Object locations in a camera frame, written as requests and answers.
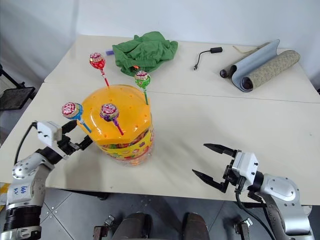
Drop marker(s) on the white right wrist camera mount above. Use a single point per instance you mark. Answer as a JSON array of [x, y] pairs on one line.
[[246, 165]]

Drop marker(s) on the yellow tape strip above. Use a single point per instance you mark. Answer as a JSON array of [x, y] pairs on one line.
[[3, 190]]

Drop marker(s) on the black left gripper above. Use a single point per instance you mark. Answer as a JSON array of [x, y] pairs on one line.
[[65, 146]]

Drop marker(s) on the dark rounded shape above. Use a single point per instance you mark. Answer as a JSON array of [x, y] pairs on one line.
[[135, 226], [195, 227]]

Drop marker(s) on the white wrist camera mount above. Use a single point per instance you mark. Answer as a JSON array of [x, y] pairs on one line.
[[246, 165], [46, 132]]

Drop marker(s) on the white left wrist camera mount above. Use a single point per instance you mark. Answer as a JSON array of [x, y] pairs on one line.
[[46, 132]]

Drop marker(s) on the crumpled green cloth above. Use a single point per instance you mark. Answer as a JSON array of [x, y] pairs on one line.
[[142, 52]]

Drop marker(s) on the rolled grey blue mat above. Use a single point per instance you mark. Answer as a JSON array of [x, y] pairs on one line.
[[257, 58]]

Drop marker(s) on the black metal stand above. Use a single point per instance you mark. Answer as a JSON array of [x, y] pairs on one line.
[[16, 96]]

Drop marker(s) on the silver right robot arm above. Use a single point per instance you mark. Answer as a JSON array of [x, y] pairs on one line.
[[282, 190]]

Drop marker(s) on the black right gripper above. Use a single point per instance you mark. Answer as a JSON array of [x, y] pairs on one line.
[[230, 172]]

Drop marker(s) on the blue wrapped lollipop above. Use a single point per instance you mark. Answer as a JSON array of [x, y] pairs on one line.
[[71, 110]]

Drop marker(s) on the metal bracket under table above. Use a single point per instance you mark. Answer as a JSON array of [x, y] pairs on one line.
[[102, 228], [243, 227]]

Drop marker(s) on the small purple piece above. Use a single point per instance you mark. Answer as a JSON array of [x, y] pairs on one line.
[[109, 52]]

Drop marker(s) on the red wrapped lollipop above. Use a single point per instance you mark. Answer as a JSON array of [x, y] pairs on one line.
[[97, 61]]

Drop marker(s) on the purple wrapped lollipop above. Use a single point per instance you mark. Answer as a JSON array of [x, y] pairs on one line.
[[108, 112]]

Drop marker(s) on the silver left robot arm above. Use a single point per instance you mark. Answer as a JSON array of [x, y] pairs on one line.
[[27, 175]]

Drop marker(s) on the rolled beige patterned mat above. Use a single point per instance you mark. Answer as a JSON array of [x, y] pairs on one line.
[[272, 66]]

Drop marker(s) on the green wrapped lollipop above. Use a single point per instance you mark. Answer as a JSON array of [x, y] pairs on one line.
[[142, 79]]

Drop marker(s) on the lollipop jar with orange lid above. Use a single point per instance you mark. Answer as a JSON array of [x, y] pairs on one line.
[[125, 105]]

